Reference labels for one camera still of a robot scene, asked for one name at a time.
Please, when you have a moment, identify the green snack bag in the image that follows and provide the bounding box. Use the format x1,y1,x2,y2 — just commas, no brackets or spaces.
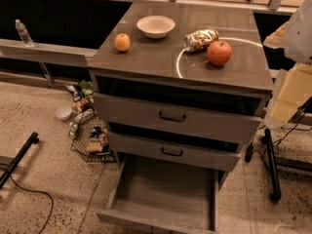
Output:
78,80,94,97

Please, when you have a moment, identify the top grey drawer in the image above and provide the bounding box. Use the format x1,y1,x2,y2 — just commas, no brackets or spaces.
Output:
94,93,260,144

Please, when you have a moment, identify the open bottom grey drawer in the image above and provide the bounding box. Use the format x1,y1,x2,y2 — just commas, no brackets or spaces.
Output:
97,155,218,234

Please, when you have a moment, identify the small white cup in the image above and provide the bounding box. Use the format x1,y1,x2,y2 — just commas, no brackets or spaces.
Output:
55,106,72,121

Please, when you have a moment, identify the grey drawer cabinet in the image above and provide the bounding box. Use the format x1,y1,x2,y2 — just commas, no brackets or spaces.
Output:
86,1,274,234

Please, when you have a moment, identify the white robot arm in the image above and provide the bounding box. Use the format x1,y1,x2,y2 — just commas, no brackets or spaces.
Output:
263,0,312,123

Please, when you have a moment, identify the black cable left floor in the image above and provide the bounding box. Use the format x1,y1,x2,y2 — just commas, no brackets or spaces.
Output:
0,166,55,234

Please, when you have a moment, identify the blue packaged item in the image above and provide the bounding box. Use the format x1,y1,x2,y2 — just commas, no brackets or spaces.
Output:
90,126,103,138

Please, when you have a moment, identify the black bar left floor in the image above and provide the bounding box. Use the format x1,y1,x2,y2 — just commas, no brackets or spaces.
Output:
0,132,39,189

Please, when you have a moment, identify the middle grey drawer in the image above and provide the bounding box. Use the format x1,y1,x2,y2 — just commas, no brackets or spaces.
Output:
108,132,241,172

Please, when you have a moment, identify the black cable right floor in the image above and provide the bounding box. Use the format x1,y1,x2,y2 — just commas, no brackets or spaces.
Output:
253,107,312,171

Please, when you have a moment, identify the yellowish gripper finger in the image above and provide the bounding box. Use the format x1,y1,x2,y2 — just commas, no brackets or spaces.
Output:
263,21,289,49
269,63,312,123

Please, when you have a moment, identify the black wire basket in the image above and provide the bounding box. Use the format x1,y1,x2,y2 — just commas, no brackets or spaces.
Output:
69,117,116,163

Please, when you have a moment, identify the orange fruit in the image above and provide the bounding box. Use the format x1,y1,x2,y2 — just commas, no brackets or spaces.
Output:
114,33,131,52

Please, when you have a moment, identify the clear water bottle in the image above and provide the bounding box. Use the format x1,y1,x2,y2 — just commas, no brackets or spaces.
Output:
15,19,33,47

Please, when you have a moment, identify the red apple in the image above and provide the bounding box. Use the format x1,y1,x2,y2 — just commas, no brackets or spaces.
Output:
207,40,232,66

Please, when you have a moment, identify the black cable floor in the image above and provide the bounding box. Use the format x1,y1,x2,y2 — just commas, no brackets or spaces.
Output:
253,107,312,171
0,166,55,234

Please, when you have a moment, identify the white bowl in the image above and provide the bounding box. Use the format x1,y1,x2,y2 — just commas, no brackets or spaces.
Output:
136,16,176,39

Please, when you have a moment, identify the grey side shelf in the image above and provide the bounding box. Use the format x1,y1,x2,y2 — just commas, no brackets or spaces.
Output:
0,39,97,67

